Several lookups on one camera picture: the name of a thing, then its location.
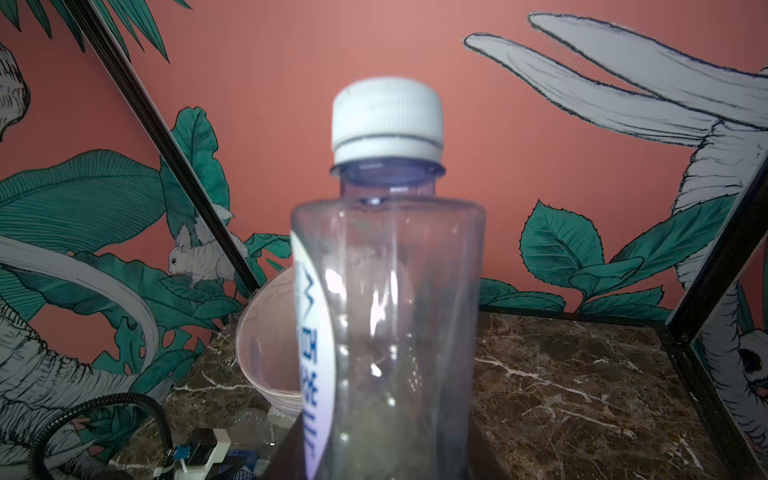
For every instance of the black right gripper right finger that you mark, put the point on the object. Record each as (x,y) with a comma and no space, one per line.
(482,462)

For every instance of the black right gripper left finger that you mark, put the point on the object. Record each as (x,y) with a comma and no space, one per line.
(288,463)

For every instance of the clear purple cap bottle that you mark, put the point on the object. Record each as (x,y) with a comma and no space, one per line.
(387,282)

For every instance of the purple plastic bin liner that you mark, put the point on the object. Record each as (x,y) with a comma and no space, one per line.
(267,346)

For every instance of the black enclosure frame post right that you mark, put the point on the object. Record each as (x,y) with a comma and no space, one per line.
(703,341)

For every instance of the black enclosure frame post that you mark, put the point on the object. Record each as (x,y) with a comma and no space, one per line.
(703,341)
(115,62)

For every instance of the black enclosure frame post left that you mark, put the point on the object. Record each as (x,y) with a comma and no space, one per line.
(115,62)

